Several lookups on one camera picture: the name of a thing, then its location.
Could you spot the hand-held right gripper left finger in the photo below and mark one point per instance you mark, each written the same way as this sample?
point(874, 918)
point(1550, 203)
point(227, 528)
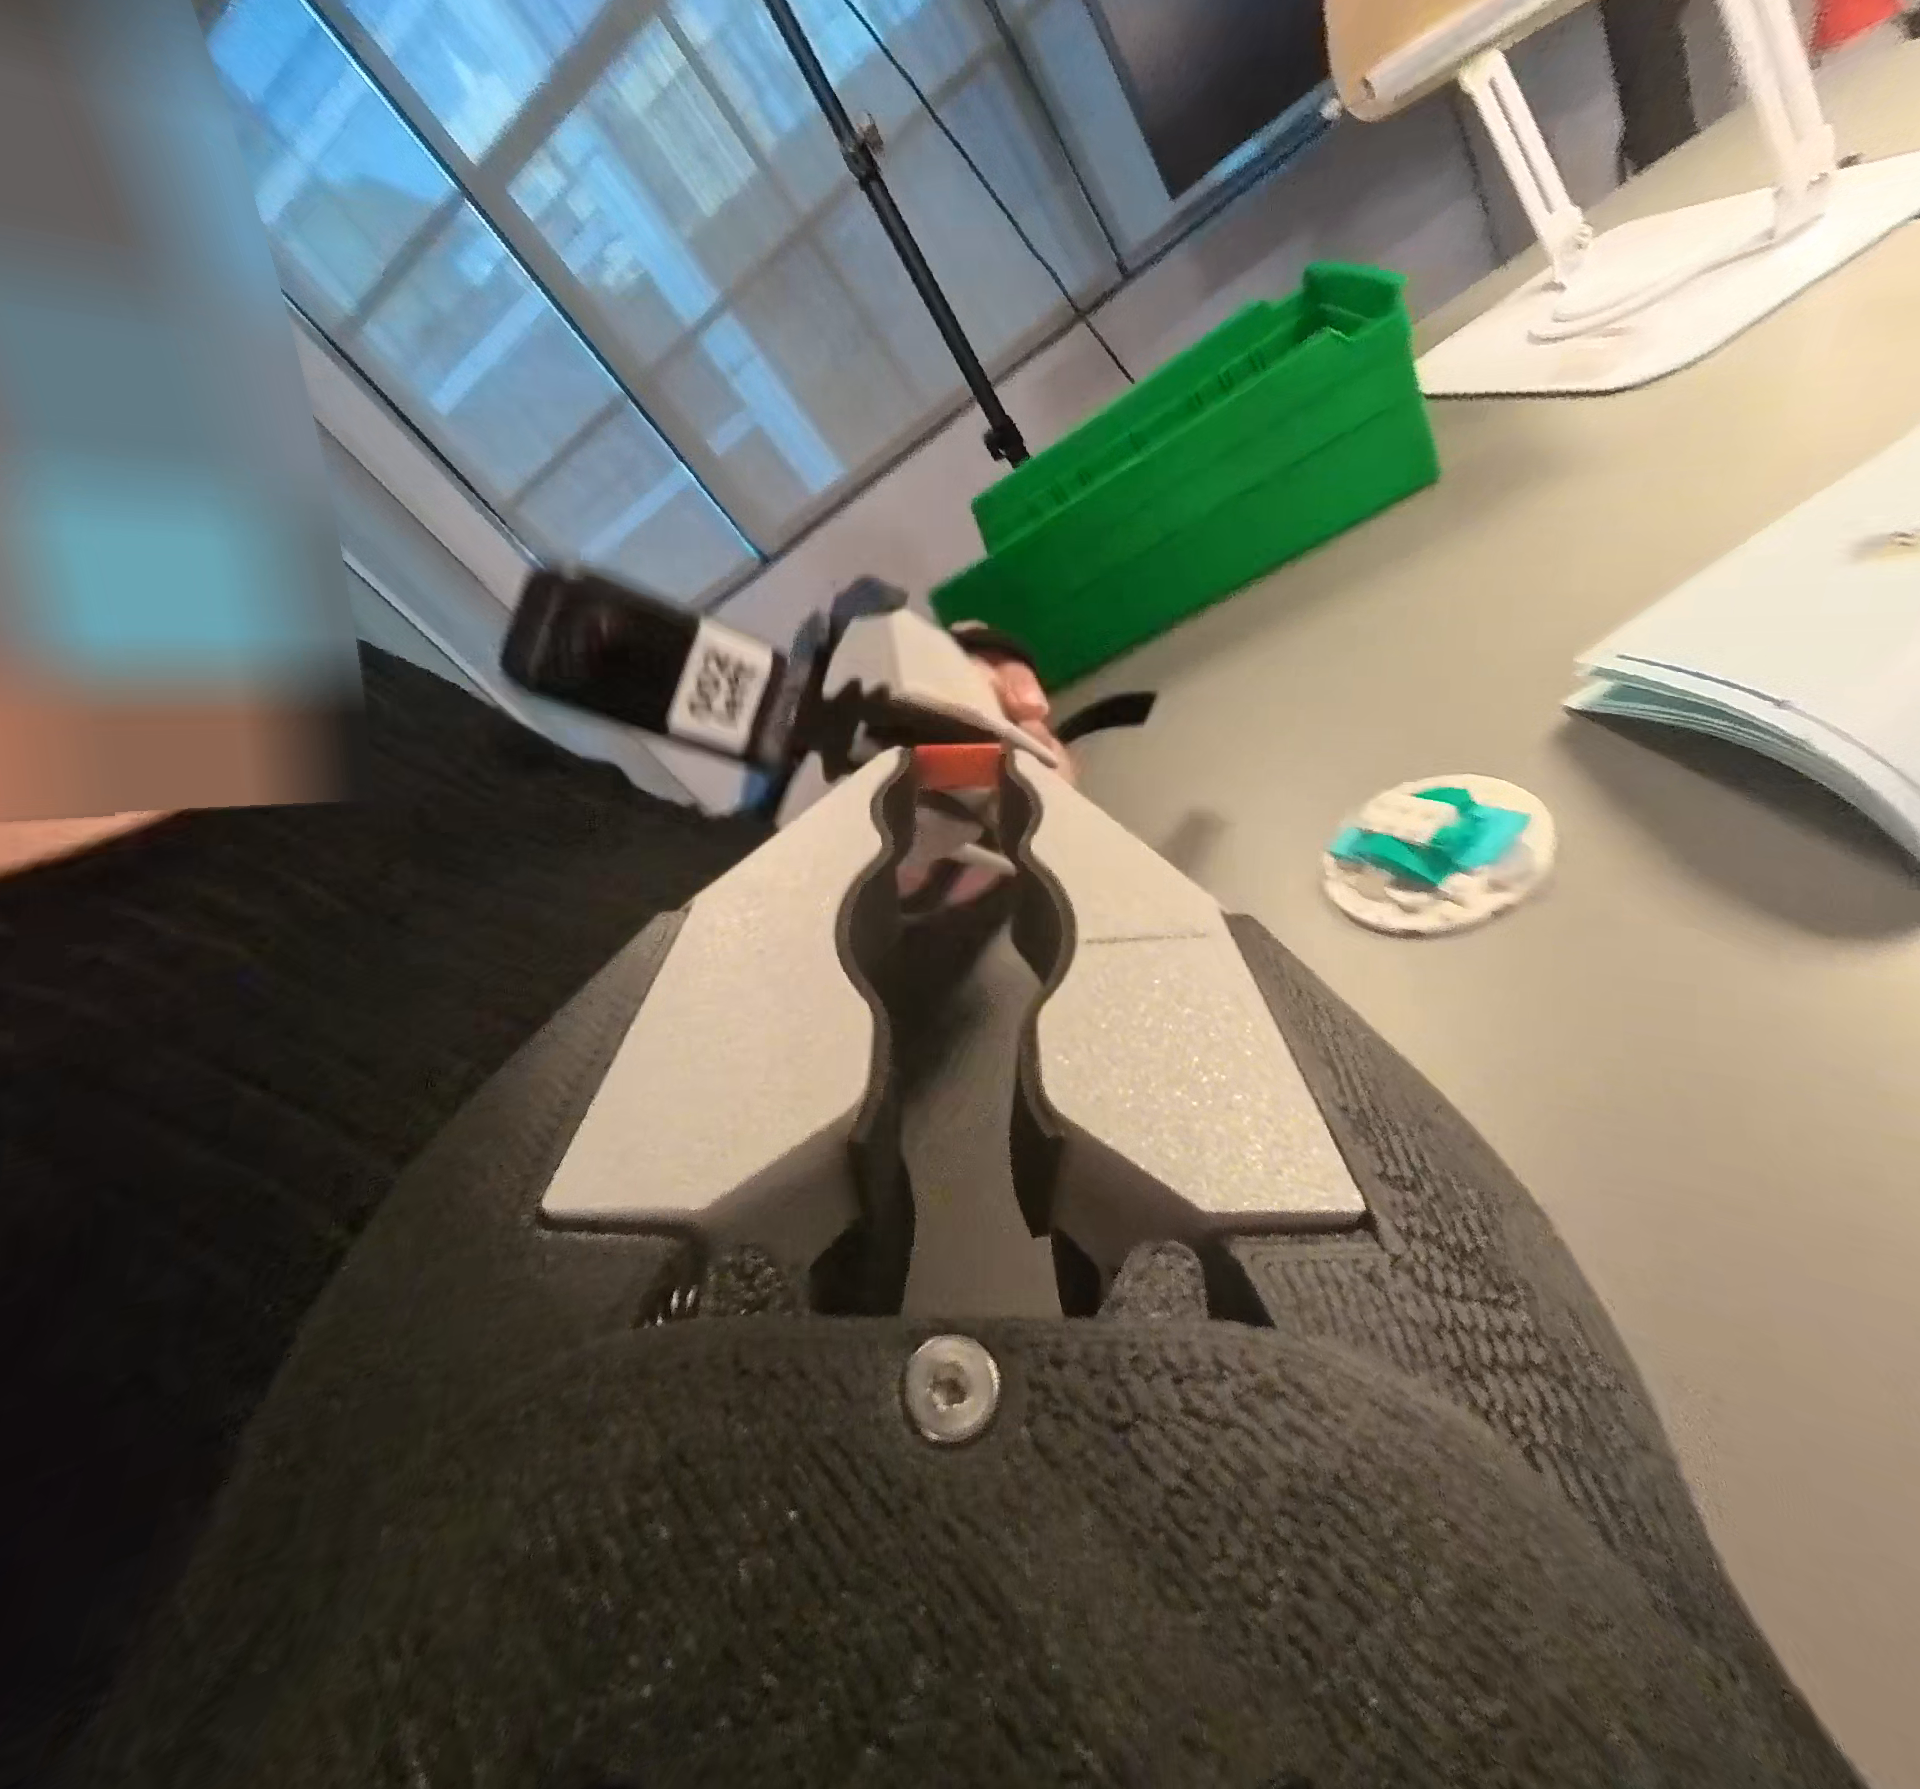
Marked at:
point(722, 1070)

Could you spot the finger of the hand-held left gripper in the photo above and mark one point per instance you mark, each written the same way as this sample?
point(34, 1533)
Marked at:
point(922, 678)

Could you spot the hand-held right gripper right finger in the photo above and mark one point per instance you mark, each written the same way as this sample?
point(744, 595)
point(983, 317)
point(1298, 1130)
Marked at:
point(1200, 1070)

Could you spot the orange lego brick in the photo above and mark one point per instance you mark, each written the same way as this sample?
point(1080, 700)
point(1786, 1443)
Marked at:
point(954, 769)

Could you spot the round white lego plate assembly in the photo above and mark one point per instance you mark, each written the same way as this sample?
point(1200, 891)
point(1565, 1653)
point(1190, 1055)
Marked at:
point(1435, 852)

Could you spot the person's left hand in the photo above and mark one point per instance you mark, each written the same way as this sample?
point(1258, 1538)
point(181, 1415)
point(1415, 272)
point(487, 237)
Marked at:
point(1027, 697)

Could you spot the green plastic bin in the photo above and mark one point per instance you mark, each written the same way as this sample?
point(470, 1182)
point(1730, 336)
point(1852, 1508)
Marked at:
point(1200, 515)

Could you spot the glass window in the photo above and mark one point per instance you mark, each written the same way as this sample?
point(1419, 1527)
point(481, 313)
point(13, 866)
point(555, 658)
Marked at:
point(600, 241)

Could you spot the black tripod pole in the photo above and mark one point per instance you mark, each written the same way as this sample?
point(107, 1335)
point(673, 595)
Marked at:
point(883, 198)

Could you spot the person's black knit sweater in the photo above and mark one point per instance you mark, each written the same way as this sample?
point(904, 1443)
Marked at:
point(227, 1100)

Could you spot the black display screen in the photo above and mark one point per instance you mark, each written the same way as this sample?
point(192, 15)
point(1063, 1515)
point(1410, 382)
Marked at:
point(1183, 19)

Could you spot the open instruction booklet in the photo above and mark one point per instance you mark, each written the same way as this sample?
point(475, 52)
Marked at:
point(1786, 649)

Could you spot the white stand with wooden board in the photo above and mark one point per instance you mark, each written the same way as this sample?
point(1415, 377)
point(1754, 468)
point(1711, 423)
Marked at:
point(1652, 241)

